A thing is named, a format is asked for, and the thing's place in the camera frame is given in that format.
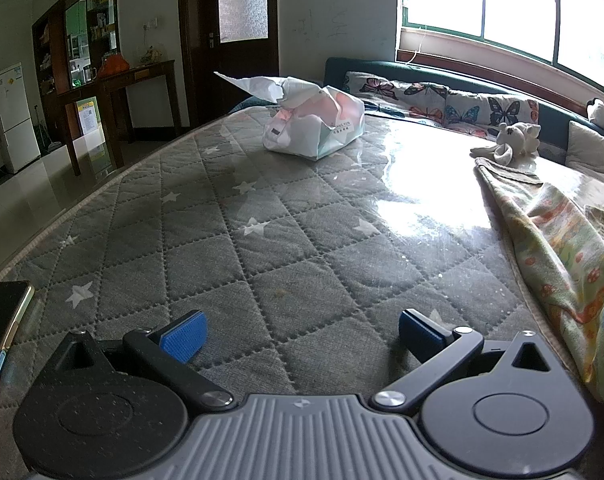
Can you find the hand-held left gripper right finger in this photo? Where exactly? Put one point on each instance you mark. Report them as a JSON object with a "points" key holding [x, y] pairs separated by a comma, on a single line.
{"points": [[418, 336]]}

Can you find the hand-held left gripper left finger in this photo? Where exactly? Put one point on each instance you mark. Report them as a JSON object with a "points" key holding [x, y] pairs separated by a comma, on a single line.
{"points": [[184, 336]]}

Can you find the colourful patterned garment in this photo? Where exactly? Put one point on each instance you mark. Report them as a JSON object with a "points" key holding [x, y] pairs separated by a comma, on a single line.
{"points": [[557, 240]]}

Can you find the white plush toy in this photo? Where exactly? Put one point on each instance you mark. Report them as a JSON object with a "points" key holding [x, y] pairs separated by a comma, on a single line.
{"points": [[514, 141]]}

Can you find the mop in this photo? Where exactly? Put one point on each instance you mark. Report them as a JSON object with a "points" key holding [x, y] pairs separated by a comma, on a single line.
{"points": [[44, 135]]}

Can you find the grey cushion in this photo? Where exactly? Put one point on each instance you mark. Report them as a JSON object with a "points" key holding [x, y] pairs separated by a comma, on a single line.
{"points": [[594, 147]]}

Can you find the dark wooden table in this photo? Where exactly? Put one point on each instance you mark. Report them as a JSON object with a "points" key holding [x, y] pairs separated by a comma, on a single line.
{"points": [[146, 74]]}

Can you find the dark wooden door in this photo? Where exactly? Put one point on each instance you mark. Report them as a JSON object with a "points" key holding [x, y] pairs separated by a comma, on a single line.
{"points": [[201, 60]]}

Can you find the white refrigerator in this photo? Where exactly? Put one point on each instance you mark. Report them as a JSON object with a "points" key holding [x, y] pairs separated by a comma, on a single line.
{"points": [[14, 115]]}

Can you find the orange bag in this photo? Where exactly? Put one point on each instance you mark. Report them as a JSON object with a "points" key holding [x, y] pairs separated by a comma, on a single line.
{"points": [[114, 65]]}

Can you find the small table ornament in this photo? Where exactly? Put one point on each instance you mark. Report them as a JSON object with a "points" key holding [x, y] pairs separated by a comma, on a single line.
{"points": [[151, 56]]}

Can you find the panda plush toy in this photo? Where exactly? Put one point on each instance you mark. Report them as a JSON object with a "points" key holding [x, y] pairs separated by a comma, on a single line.
{"points": [[602, 115]]}

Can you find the wooden display cabinet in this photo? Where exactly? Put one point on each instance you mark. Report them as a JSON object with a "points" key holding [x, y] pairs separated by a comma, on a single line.
{"points": [[56, 55]]}

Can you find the green framed window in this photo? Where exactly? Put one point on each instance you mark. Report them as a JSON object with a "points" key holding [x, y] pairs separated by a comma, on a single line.
{"points": [[507, 0]]}

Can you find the white wall socket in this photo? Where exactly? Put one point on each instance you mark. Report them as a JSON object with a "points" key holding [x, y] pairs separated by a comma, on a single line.
{"points": [[150, 24]]}

